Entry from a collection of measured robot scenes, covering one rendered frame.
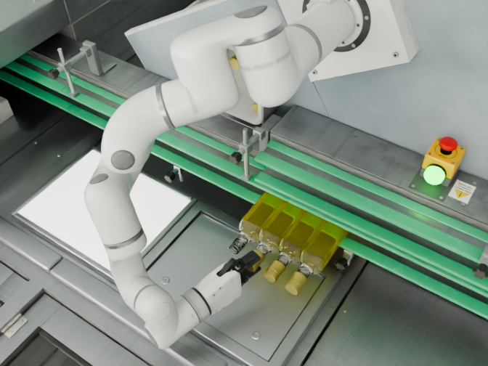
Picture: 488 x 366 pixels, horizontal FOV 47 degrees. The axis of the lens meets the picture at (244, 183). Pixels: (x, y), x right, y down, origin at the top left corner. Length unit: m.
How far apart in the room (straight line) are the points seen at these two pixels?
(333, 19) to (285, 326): 0.72
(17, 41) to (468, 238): 1.39
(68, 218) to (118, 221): 0.59
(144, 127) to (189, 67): 0.14
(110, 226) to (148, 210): 0.54
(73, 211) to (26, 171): 0.29
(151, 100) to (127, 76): 0.81
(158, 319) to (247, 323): 0.29
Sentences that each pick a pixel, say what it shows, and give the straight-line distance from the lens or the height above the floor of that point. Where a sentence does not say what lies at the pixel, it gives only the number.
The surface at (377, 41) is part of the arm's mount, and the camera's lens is 1.22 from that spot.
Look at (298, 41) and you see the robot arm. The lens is 1.06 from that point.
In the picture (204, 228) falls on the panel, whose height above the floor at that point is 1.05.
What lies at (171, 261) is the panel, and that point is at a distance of 1.53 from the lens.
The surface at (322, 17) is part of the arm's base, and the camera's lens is 1.13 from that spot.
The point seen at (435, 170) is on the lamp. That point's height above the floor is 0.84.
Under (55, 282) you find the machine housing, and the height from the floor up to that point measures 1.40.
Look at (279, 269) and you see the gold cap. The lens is 1.33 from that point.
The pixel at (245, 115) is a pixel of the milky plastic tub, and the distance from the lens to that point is 1.52.
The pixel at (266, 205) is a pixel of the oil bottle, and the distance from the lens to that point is 1.43.
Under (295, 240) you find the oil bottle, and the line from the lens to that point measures 1.36.
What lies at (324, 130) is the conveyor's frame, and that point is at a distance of 1.44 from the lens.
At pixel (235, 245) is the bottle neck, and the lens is 1.37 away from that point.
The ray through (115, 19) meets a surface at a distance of 2.16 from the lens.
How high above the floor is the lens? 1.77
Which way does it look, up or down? 33 degrees down
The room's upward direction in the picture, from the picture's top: 138 degrees counter-clockwise
